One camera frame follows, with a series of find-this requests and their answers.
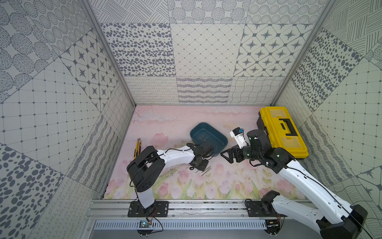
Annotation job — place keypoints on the yellow black toolbox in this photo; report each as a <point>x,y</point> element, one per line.
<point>282,131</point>

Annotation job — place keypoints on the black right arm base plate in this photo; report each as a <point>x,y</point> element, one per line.
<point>254,208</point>

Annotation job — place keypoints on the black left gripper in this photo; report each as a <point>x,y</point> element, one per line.
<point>204,149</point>

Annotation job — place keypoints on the white slotted cable duct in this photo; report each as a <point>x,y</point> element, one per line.
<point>193,224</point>

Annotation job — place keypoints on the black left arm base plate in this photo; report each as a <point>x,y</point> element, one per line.
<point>158,209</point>

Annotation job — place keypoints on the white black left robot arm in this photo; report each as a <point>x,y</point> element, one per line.
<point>145,169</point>

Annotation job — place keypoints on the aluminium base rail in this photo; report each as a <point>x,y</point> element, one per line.
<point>178,209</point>

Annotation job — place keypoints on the teal plastic storage box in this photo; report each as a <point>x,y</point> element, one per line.
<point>217,140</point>

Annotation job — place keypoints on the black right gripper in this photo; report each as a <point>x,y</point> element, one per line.
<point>237,151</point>

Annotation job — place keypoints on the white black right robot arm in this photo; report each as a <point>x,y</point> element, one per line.
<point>332,217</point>

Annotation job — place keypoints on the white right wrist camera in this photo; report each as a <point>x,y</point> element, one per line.
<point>238,135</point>

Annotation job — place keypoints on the yellow utility knife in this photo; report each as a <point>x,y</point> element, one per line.
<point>137,148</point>

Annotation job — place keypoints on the small green circuit board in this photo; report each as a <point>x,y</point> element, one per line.
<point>144,224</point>

